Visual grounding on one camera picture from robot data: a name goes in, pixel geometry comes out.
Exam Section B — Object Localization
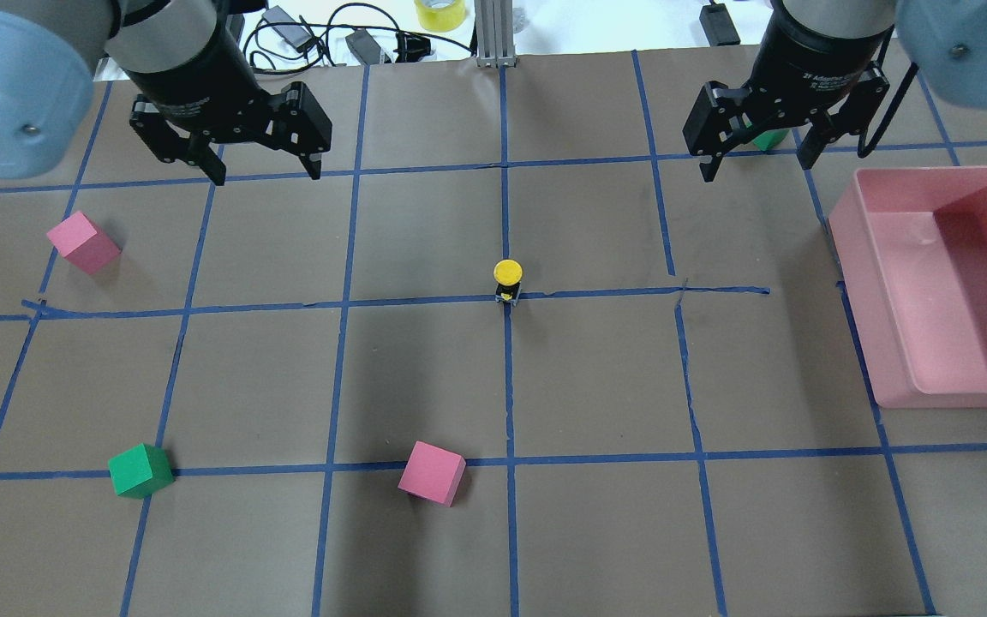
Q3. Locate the green foam cube near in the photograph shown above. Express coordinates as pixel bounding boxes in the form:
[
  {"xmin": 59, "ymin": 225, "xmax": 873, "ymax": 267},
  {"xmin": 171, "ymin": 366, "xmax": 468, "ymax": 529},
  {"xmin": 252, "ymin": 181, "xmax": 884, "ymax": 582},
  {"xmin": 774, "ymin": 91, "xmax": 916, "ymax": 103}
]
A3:
[{"xmin": 107, "ymin": 444, "xmax": 175, "ymax": 500}]

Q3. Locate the pink plastic bin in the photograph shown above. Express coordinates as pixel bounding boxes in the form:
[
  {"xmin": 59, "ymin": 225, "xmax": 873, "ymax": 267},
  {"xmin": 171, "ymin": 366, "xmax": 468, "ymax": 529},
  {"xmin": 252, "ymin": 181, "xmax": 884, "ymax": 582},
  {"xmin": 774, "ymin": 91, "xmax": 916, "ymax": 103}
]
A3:
[{"xmin": 829, "ymin": 165, "xmax": 987, "ymax": 409}]

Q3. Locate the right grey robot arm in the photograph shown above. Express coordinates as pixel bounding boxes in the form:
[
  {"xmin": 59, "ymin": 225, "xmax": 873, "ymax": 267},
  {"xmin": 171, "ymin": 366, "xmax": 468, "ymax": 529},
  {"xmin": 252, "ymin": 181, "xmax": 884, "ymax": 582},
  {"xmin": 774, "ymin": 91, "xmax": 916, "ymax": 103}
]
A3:
[{"xmin": 682, "ymin": 1, "xmax": 987, "ymax": 181}]

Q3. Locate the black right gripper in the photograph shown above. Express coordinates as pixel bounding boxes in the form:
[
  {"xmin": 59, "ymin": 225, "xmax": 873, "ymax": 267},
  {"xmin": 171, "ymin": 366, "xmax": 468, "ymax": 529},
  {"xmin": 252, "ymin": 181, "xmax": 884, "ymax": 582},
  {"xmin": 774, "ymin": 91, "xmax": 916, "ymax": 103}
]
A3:
[{"xmin": 682, "ymin": 25, "xmax": 893, "ymax": 183}]

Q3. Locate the pink foam cube side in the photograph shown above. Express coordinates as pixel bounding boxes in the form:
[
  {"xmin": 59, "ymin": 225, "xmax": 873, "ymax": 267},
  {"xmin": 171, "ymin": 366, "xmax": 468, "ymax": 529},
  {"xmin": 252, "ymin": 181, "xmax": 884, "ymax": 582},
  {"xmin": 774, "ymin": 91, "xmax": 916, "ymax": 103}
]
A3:
[{"xmin": 46, "ymin": 212, "xmax": 122, "ymax": 276}]

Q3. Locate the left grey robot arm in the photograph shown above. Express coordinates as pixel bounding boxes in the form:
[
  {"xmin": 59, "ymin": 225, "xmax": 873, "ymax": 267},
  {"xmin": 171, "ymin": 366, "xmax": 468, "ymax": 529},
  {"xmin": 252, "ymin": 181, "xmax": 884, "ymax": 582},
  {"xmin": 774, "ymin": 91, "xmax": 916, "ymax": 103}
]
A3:
[{"xmin": 0, "ymin": 1, "xmax": 332, "ymax": 186}]

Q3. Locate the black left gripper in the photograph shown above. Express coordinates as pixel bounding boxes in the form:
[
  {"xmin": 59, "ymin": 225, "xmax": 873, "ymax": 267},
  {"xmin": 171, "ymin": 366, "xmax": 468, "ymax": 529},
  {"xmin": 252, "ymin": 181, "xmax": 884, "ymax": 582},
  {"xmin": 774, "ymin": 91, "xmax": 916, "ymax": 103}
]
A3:
[{"xmin": 129, "ymin": 34, "xmax": 332, "ymax": 187}]

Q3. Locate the green foam cube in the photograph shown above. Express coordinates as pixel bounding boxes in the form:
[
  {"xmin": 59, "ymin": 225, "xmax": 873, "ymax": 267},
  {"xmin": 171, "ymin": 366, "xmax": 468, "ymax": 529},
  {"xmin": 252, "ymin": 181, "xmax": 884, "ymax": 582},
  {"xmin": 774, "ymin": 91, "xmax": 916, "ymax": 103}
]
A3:
[
  {"xmin": 107, "ymin": 444, "xmax": 175, "ymax": 500},
  {"xmin": 751, "ymin": 129, "xmax": 791, "ymax": 153}
]

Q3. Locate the yellow tape roll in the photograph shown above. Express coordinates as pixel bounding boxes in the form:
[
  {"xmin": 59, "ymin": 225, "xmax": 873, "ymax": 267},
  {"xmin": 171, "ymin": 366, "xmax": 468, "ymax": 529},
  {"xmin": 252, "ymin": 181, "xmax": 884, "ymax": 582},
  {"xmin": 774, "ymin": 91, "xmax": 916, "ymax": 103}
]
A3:
[{"xmin": 414, "ymin": 0, "xmax": 467, "ymax": 33}]

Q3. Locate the yellow push button switch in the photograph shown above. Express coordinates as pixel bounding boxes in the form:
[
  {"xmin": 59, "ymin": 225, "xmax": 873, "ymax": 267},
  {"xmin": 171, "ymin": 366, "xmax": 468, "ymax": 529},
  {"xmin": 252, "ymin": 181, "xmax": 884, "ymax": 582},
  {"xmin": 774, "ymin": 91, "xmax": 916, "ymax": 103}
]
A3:
[{"xmin": 493, "ymin": 258, "xmax": 523, "ymax": 306}]

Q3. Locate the pink foam cube centre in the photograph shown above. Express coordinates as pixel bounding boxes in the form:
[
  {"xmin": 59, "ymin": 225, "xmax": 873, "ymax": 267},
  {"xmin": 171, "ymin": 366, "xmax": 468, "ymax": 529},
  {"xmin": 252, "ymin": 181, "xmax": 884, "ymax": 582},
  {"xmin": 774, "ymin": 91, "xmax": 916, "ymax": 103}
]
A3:
[{"xmin": 397, "ymin": 440, "xmax": 467, "ymax": 507}]

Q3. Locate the aluminium extrusion post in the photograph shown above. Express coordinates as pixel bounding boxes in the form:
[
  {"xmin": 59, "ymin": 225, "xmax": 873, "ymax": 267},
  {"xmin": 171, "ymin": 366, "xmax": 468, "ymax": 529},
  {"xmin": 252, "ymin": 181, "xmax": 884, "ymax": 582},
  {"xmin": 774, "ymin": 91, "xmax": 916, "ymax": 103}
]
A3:
[{"xmin": 474, "ymin": 0, "xmax": 517, "ymax": 68}]

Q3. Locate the green foam cube far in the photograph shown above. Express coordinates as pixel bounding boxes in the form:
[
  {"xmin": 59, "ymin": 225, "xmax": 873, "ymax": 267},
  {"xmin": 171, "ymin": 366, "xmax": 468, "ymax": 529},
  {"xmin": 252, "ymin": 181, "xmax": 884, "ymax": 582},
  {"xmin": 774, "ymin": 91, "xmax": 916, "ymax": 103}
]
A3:
[{"xmin": 751, "ymin": 129, "xmax": 791, "ymax": 153}]

